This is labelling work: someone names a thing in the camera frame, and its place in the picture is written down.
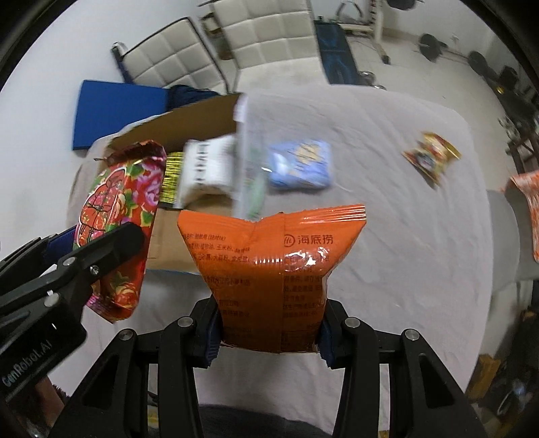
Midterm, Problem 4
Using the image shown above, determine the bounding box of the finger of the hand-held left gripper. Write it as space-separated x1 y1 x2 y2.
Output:
0 227 77 292
0 222 146 312

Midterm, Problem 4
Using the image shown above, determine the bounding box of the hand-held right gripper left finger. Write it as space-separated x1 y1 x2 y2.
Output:
51 297 222 438

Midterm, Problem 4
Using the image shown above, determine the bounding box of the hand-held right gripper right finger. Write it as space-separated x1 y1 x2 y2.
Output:
317 298 489 438

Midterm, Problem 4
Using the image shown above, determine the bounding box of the red floral snack packet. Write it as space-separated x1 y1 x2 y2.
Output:
73 140 167 323

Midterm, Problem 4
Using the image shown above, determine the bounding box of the orange snack packet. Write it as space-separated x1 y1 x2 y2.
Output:
177 204 367 353

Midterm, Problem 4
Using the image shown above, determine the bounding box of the brown cardboard box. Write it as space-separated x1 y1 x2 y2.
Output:
104 93 248 274

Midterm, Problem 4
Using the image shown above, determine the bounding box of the person's left forearm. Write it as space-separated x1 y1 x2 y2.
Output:
25 376 71 438

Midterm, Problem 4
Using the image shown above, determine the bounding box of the gold striped black packet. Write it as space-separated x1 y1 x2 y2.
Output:
159 151 187 208

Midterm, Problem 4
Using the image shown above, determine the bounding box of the grey tablecloth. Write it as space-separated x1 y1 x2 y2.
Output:
67 82 492 422

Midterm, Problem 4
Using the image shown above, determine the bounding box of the white packet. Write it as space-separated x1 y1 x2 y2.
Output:
179 135 237 208

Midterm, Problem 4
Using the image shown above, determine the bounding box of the blue foam mat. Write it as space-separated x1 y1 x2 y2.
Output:
71 80 172 153

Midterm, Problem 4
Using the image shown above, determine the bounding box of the yellow box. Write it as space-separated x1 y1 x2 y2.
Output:
467 354 503 402

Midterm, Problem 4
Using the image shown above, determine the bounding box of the dark blue cloth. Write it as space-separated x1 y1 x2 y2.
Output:
168 84 220 113

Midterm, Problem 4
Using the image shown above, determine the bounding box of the clear plastic bag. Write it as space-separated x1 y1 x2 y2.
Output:
233 95 275 220

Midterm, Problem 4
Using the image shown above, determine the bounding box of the blue tissue packet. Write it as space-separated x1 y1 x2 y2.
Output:
267 140 334 191

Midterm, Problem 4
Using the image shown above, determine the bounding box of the white quilted chair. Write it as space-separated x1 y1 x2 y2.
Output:
210 0 326 92
112 17 231 92

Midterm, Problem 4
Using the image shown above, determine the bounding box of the colourful gold-edged snack packet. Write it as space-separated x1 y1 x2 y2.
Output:
402 132 462 189

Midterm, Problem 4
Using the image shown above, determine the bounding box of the orange patterned packet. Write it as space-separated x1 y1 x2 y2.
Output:
509 170 539 264

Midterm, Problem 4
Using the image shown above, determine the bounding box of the blue and black mat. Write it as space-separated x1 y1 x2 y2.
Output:
314 20 359 86

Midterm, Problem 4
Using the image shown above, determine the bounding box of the black weight plate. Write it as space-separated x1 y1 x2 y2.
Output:
469 51 500 82
419 34 448 60

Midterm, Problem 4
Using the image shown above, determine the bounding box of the white exercise machine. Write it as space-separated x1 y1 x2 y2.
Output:
337 0 393 65

